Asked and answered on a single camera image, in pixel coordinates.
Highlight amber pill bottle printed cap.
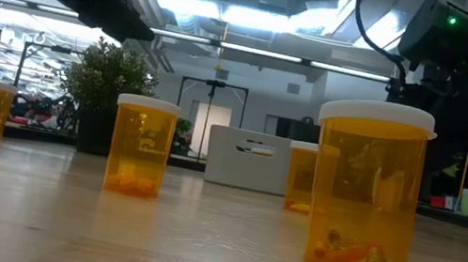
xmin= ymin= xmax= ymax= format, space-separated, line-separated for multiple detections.
xmin=293 ymin=90 xmax=442 ymax=262

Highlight black tripod stand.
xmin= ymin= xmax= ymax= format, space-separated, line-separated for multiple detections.
xmin=192 ymin=77 xmax=228 ymax=165

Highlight long white light bar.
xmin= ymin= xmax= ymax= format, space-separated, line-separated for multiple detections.
xmin=0 ymin=0 xmax=403 ymax=86

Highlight yellow pole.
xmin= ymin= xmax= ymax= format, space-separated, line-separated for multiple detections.
xmin=454 ymin=132 xmax=468 ymax=213

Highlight red box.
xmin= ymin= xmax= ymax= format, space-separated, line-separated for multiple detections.
xmin=428 ymin=193 xmax=448 ymax=210

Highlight broad-leaf potted plant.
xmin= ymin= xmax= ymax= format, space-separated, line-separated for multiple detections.
xmin=440 ymin=154 xmax=464 ymax=182

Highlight black cabinet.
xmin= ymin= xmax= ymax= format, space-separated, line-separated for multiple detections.
xmin=274 ymin=115 xmax=323 ymax=145

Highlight small background plant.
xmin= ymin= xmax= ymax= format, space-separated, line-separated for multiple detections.
xmin=170 ymin=116 xmax=195 ymax=157

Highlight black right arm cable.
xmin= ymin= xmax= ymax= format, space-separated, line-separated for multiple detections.
xmin=341 ymin=0 xmax=423 ymax=87

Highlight bushy potted plant black pot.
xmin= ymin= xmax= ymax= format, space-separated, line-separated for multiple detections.
xmin=50 ymin=30 xmax=166 ymax=163

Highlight pale grey plastic basket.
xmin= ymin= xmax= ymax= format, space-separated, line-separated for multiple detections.
xmin=201 ymin=122 xmax=295 ymax=196

